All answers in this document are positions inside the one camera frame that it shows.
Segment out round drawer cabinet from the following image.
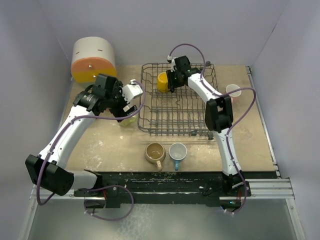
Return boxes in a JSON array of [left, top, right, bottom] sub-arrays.
[[70, 36, 117, 84]]

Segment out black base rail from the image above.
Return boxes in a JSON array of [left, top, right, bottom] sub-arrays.
[[74, 171, 277, 208]]

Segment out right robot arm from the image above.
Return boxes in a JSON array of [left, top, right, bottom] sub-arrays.
[[166, 55, 249, 197]]

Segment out light green mug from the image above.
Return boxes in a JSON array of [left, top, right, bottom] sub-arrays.
[[119, 115, 137, 127]]

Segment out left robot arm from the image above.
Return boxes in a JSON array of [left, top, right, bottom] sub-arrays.
[[25, 73, 144, 196]]

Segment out grey wire dish rack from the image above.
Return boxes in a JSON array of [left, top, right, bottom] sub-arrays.
[[137, 63, 213, 140]]

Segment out pink faceted mug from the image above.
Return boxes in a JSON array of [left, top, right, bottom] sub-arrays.
[[225, 84, 242, 104]]

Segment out aluminium frame rail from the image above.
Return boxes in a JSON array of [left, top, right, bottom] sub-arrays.
[[29, 178, 297, 201]]

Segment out beige teapot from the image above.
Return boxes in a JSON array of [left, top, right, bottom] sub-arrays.
[[144, 142, 166, 172]]

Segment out yellow mug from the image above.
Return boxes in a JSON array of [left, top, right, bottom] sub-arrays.
[[157, 72, 170, 93]]

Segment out teal blue mug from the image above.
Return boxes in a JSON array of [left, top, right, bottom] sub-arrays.
[[168, 142, 188, 171]]

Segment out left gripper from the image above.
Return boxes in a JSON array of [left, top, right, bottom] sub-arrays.
[[105, 81, 137, 122]]

